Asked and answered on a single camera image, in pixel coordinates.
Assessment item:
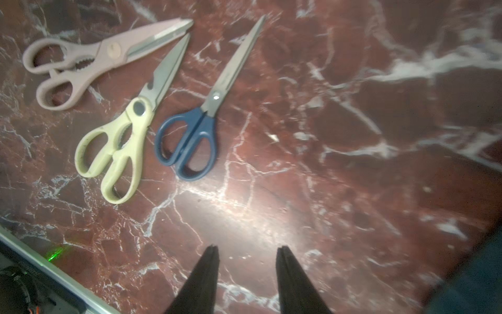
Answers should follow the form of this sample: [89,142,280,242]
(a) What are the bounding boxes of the blue handled scissors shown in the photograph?
[154,16,265,181]

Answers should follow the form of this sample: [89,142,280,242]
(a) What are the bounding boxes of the teal plastic storage box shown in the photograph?
[424,223,501,313]

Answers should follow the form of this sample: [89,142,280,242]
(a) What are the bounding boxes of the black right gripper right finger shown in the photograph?
[276,246,332,313]

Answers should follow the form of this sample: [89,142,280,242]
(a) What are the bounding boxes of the cream handled kitchen scissors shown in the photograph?
[75,34,190,204]

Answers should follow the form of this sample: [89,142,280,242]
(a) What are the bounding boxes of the pink handled kitchen scissors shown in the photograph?
[22,18,194,111]

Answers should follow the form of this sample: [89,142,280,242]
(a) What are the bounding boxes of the aluminium front rail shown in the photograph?
[1,228,118,313]

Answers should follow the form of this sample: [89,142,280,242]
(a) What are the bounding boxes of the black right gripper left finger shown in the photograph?
[165,245,220,313]

